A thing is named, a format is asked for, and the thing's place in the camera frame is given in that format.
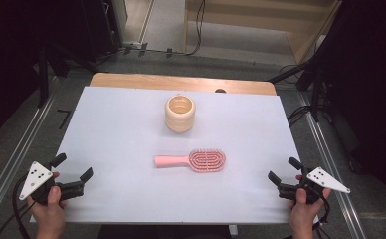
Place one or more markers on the light wooden shelf unit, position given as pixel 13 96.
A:
pixel 247 30

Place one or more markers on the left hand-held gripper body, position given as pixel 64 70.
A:
pixel 35 179

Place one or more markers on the white table board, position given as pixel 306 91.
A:
pixel 121 142

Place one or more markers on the cream ribbed cup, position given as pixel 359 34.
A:
pixel 180 114

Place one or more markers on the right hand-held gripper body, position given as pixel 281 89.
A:
pixel 325 181

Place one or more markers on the person's right hand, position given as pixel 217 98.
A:
pixel 302 215

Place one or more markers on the person's left hand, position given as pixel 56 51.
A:
pixel 50 215

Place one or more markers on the black tripod stand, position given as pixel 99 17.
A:
pixel 43 76
pixel 316 89

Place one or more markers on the black cabinet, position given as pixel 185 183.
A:
pixel 98 26

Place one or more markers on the pink hairbrush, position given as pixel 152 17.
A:
pixel 194 161

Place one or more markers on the wooden table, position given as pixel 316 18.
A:
pixel 141 80

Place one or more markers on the metal floor rail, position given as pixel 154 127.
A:
pixel 333 166
pixel 13 162

